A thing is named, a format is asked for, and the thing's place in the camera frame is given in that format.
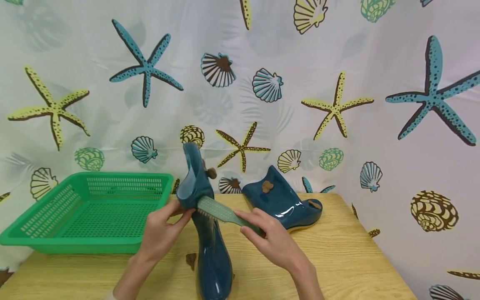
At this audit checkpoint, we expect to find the person's right hand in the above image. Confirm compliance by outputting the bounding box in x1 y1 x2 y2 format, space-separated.
234 207 313 276

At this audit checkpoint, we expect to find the person's right forearm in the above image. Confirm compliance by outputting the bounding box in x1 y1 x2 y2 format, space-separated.
290 266 325 300

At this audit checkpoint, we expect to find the person's left hand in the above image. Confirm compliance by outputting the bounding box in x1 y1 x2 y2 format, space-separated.
136 200 197 266

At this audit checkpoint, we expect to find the green plastic basket tray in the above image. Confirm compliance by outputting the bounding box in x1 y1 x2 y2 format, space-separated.
0 172 175 255

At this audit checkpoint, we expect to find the green scrubbing brush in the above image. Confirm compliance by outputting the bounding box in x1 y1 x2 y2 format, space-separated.
196 196 265 236

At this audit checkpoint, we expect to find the person's left forearm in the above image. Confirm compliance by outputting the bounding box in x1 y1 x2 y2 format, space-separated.
112 254 158 300

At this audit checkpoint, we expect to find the blue rubber boot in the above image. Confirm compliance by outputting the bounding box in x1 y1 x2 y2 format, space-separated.
176 142 234 300
242 165 323 233

